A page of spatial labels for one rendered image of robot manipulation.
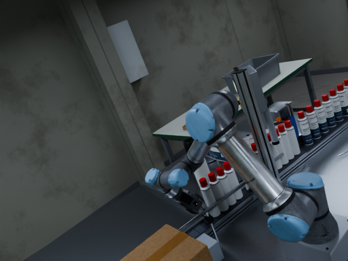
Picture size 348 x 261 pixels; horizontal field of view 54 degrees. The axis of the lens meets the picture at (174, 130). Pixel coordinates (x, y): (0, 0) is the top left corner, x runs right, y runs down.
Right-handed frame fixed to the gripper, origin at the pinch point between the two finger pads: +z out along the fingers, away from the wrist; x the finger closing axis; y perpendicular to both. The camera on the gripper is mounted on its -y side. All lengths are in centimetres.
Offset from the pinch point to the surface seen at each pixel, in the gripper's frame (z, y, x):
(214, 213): 3.9, -1.4, -1.4
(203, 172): 6.1, 24.3, -18.9
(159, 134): 45, 170, -51
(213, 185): -4.7, -1.5, -11.8
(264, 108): -13, -17, -50
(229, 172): 0.0, -1.1, -21.7
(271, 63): 100, 138, -180
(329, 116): 47, -1, -85
